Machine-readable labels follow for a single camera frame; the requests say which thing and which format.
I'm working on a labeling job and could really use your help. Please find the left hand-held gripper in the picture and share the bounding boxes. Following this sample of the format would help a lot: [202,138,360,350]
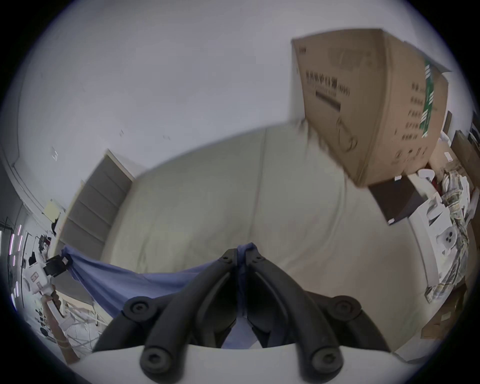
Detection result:
[22,255,74,298]

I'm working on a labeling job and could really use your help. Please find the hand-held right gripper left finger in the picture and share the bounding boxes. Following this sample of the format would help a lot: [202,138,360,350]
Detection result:
[92,248,239,376]

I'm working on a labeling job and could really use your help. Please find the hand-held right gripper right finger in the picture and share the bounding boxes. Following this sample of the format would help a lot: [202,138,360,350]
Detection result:
[244,248,391,378]

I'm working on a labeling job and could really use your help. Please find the grey padded headboard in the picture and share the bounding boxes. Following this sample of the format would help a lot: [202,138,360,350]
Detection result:
[55,149,136,256]

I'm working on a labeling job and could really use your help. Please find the large brown cardboard carton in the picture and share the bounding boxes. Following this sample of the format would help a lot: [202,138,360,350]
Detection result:
[291,28,453,188]

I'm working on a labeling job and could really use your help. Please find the dark brown cabinet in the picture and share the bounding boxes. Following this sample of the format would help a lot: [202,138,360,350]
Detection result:
[368,174,427,226]

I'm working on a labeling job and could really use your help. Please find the crumpled patterned cloth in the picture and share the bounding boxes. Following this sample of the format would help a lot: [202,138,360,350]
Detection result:
[424,169,472,302]

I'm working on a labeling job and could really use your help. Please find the bed with beige sheet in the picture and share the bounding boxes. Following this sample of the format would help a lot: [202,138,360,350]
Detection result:
[100,118,440,362]

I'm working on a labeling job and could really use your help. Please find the blue garment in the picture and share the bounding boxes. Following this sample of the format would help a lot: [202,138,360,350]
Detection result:
[61,242,264,350]

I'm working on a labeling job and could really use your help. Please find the person's left hand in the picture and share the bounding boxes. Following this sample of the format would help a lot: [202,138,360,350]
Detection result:
[40,285,67,319]

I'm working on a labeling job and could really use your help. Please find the person's left forearm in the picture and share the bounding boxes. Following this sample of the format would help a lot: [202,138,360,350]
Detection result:
[43,305,76,364]

